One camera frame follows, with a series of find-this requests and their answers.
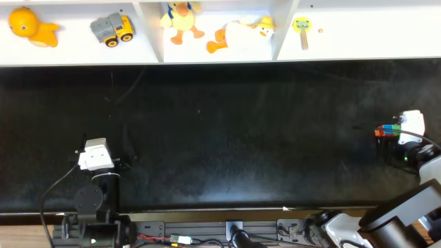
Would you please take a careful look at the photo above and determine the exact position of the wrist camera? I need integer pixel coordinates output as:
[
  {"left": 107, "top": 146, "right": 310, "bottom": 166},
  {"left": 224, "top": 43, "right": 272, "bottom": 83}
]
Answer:
[
  {"left": 78, "top": 137, "right": 116, "bottom": 172},
  {"left": 397, "top": 110, "right": 426, "bottom": 146}
]

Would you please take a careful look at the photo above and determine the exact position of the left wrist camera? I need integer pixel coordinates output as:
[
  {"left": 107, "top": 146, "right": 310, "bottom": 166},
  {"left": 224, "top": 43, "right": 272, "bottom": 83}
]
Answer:
[{"left": 78, "top": 137, "right": 116, "bottom": 172}]

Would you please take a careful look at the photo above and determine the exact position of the grey and yellow toy truck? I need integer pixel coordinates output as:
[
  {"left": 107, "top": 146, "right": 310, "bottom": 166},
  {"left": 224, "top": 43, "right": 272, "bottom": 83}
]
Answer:
[{"left": 90, "top": 12, "right": 136, "bottom": 48}]

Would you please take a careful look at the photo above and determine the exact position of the mounting rail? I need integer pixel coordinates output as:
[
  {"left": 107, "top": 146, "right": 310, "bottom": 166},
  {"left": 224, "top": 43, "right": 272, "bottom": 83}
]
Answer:
[{"left": 51, "top": 215, "right": 325, "bottom": 248}]

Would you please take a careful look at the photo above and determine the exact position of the yellow rattle drum toy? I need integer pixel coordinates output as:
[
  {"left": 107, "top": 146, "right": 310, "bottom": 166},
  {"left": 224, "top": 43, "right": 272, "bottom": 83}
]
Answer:
[{"left": 291, "top": 17, "right": 325, "bottom": 52}]

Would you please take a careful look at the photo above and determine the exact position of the many-coloured puzzle cube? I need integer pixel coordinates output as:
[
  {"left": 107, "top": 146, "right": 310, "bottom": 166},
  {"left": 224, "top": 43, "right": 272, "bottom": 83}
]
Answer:
[{"left": 374, "top": 123, "right": 402, "bottom": 138}]

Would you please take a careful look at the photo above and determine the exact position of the yellow rubber duck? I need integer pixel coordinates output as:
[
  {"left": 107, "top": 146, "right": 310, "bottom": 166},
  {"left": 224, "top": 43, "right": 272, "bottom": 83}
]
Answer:
[{"left": 8, "top": 6, "right": 61, "bottom": 48}]

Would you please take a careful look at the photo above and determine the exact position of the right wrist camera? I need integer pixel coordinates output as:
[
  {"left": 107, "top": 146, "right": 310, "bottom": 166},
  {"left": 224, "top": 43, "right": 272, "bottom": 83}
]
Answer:
[{"left": 397, "top": 110, "right": 426, "bottom": 146}]

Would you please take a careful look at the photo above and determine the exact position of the white shelf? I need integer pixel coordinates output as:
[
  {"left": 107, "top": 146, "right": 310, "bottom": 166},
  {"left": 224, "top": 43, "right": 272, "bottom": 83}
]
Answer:
[{"left": 0, "top": 0, "right": 441, "bottom": 67}]

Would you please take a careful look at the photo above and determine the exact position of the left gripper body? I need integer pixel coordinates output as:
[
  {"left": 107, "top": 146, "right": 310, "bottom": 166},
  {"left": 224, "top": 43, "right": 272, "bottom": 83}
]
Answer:
[{"left": 112, "top": 156, "right": 132, "bottom": 172}]

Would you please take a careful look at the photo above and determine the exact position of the white plush duck yellow hat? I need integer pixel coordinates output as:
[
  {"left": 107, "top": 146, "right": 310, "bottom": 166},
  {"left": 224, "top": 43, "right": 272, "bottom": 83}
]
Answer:
[{"left": 205, "top": 15, "right": 276, "bottom": 54}]

